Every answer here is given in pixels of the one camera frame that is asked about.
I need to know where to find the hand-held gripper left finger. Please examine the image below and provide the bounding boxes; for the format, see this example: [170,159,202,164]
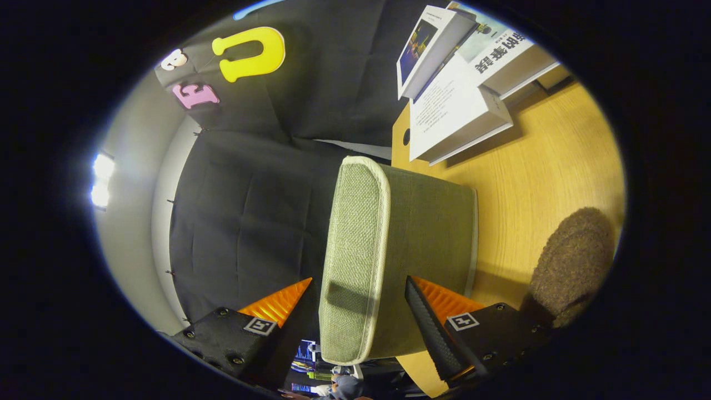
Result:
[169,277,322,389]

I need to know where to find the small white book blue picture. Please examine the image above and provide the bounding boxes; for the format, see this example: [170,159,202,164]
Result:
[397,5,478,101]

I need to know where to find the computer monitor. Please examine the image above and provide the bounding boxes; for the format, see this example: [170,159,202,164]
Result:
[290,340,319,374]

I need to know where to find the white book with text cover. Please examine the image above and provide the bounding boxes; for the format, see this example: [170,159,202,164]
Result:
[409,53,514,166]

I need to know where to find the ceiling light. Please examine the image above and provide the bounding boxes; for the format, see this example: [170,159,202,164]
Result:
[91,153,116,209]

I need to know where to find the brown fuzzy shoe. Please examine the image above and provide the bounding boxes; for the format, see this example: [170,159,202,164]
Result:
[522,207,617,328]

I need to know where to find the green fabric storage box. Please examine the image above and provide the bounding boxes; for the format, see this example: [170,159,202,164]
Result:
[319,156,479,366]

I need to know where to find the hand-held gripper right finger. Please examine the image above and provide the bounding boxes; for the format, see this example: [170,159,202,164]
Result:
[404,275,553,389]

